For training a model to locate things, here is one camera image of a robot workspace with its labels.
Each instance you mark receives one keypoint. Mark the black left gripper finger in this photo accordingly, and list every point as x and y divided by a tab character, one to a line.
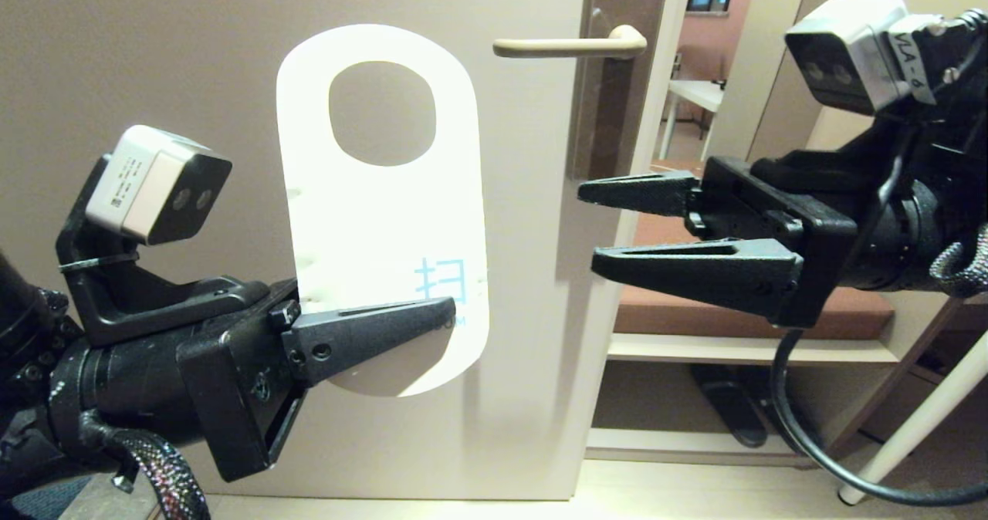
363	335

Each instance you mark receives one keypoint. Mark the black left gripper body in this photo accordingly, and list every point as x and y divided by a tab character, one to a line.
231	396

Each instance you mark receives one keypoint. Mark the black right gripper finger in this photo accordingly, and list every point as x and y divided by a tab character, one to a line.
695	273
641	192

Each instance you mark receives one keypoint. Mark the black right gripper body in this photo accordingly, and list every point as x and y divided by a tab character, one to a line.
818	258

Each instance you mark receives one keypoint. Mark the blue and white door hanger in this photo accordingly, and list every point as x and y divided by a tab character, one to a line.
370	234

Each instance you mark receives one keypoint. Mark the beige room door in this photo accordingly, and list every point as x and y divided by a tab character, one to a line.
502	196

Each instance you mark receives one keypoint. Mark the brown bench seat cushion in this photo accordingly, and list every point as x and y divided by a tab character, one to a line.
849	319

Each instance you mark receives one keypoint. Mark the white bench seat board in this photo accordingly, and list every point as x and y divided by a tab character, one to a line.
695	349

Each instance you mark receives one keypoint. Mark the black slipper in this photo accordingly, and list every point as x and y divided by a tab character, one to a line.
733	416
756	385

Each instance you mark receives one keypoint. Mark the white bench base board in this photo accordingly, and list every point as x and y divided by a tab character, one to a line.
656	447

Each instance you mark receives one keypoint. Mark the brown niche side panel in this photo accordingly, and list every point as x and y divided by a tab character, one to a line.
845	437

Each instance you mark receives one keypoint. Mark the white table leg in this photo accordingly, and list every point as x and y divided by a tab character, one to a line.
926	412

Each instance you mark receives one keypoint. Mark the black right camera mount bracket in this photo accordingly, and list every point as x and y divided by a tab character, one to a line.
849	165

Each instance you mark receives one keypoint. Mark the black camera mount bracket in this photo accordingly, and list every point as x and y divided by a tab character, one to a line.
849	165
116	304

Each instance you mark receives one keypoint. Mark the black left camera mount bracket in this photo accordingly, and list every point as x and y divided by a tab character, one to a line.
116	304

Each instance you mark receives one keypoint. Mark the wall mirror brown frame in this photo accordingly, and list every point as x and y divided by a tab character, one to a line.
741	57

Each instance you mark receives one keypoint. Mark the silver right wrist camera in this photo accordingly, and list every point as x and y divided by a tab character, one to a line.
849	49

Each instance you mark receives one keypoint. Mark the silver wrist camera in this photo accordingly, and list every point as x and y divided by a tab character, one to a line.
849	49
147	180

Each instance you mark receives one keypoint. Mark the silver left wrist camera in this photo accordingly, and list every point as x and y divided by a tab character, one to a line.
147	180

